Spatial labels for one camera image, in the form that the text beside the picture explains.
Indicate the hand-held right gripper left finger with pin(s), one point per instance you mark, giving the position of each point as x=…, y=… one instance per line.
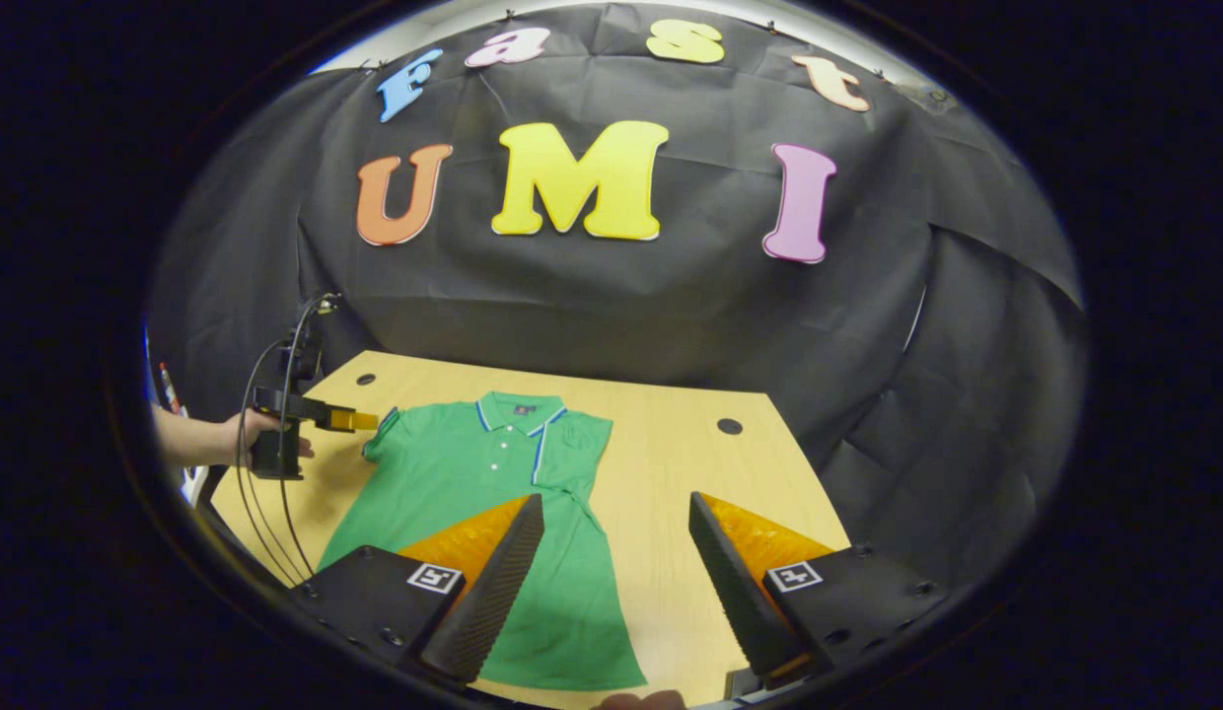
x=498, y=597

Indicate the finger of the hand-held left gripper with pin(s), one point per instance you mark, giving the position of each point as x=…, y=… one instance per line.
x=340, y=416

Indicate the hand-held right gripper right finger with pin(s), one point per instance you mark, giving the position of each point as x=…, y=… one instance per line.
x=735, y=602

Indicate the green T-shirt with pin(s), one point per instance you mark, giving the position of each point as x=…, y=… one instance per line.
x=454, y=473

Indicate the black backdrop cloth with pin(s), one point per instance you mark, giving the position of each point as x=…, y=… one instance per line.
x=621, y=296

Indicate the row of black cloth clips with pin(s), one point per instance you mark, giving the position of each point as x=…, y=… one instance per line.
x=770, y=28

